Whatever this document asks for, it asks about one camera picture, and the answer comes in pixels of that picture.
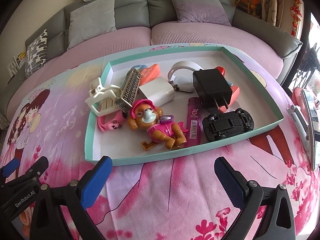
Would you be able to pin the blue eraser pack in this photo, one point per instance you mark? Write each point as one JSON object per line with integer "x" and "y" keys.
{"x": 139, "y": 67}

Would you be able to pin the white charger block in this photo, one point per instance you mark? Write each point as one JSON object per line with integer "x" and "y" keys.
{"x": 159, "y": 91}

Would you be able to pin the pink sofa seat cover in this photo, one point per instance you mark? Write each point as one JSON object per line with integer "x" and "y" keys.
{"x": 136, "y": 37}

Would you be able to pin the black folding rack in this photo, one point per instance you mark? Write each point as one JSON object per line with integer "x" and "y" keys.
{"x": 309, "y": 64}

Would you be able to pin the red hanging ornament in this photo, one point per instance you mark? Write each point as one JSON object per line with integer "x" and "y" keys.
{"x": 296, "y": 15}

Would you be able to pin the white magazine rack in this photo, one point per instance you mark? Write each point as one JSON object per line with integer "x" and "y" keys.
{"x": 17, "y": 63}

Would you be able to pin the orange bag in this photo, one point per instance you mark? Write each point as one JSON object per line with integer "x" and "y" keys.
{"x": 252, "y": 7}

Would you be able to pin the pink watch band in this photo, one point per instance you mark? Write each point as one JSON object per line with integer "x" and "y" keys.
{"x": 110, "y": 117}

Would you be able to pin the pink puppy toy figure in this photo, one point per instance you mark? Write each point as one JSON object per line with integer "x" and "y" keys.
{"x": 145, "y": 115}

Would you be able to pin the white plastic hair clip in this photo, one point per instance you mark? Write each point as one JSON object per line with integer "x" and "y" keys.
{"x": 102, "y": 100}

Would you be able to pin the grey sofa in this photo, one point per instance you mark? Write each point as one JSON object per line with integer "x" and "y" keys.
{"x": 149, "y": 13}

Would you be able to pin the black power adapter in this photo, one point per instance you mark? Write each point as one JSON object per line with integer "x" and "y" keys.
{"x": 212, "y": 88}

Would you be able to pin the white tape roll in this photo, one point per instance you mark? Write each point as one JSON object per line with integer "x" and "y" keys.
{"x": 181, "y": 67}

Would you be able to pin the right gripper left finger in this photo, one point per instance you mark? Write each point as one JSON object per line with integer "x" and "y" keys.
{"x": 94, "y": 180}

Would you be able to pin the red cylinder tube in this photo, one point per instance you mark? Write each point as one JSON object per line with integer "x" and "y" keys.
{"x": 221, "y": 70}

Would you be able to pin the black white patterned cushion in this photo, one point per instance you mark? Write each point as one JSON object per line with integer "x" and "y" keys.
{"x": 36, "y": 54}

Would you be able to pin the grey purple cushion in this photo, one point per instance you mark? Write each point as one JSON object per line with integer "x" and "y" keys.
{"x": 202, "y": 11}

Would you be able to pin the grey centre cushion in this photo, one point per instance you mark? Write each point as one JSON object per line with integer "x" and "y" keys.
{"x": 91, "y": 20}

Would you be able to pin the gold black harmonica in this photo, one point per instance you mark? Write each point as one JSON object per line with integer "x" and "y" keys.
{"x": 128, "y": 90}

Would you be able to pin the red plastic stool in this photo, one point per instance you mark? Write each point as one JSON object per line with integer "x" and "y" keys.
{"x": 297, "y": 99}

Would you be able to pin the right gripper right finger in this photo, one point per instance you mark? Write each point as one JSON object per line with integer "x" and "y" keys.
{"x": 232, "y": 181}

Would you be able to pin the purple lighter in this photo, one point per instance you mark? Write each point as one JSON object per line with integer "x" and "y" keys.
{"x": 193, "y": 134}

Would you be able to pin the black toy car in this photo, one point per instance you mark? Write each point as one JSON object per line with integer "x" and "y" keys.
{"x": 218, "y": 126}

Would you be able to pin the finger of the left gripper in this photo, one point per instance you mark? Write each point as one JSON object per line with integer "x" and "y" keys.
{"x": 10, "y": 167}

